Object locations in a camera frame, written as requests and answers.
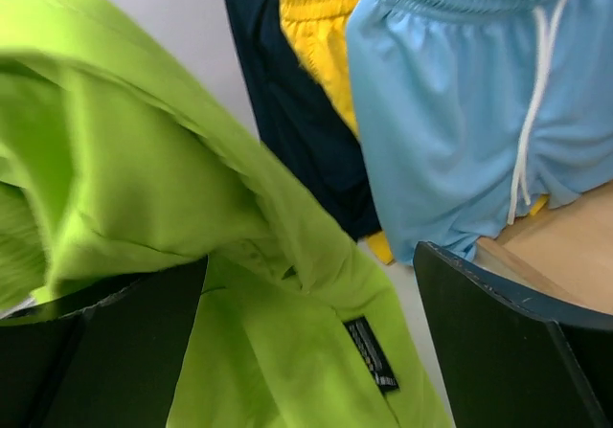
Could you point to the yellow shorts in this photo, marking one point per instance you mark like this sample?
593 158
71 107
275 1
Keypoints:
316 30

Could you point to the navy blue shorts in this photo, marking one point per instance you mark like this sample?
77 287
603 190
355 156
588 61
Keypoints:
296 120

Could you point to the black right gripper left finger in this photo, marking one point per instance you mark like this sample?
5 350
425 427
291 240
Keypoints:
109 355

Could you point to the lime green shorts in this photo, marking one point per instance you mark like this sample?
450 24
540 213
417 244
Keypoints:
115 160

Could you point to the wooden clothes rack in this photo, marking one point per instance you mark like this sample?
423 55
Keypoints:
565 253

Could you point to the light blue shorts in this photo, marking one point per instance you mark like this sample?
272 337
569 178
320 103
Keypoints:
469 111

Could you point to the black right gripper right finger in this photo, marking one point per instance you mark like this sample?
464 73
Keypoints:
511 356

